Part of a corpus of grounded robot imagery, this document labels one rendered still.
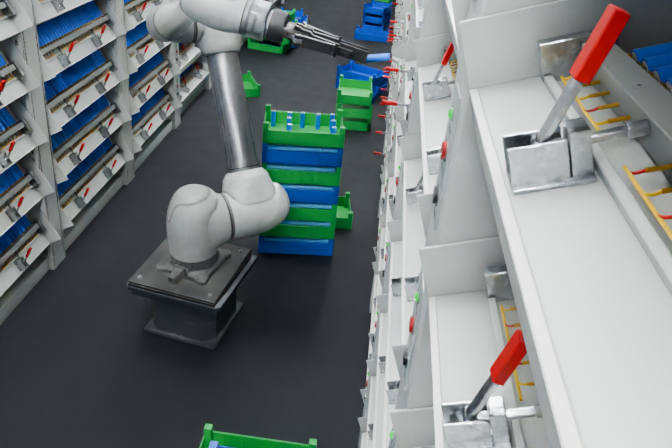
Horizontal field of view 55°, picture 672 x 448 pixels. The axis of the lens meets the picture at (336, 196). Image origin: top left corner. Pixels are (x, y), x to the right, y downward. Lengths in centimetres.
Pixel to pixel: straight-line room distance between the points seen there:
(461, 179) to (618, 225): 23
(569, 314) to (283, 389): 182
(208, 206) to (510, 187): 168
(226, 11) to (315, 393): 115
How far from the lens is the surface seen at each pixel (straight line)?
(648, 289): 26
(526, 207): 32
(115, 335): 226
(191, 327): 217
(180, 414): 199
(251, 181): 204
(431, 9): 119
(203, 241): 202
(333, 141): 239
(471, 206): 53
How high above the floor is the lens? 145
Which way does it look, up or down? 28 degrees down
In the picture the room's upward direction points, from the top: 6 degrees clockwise
